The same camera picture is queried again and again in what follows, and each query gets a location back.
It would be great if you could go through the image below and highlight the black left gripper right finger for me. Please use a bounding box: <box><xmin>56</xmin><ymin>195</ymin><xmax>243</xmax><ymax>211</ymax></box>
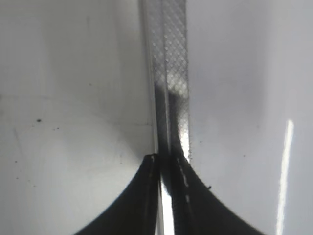
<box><xmin>160</xmin><ymin>144</ymin><xmax>261</xmax><ymax>235</ymax></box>

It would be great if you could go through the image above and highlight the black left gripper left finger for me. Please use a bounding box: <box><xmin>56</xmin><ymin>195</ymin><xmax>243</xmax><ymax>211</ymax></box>
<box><xmin>77</xmin><ymin>154</ymin><xmax>160</xmax><ymax>235</ymax></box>

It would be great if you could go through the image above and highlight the white framed whiteboard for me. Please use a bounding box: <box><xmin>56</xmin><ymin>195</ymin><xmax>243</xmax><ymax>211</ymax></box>
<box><xmin>140</xmin><ymin>0</ymin><xmax>313</xmax><ymax>235</ymax></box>

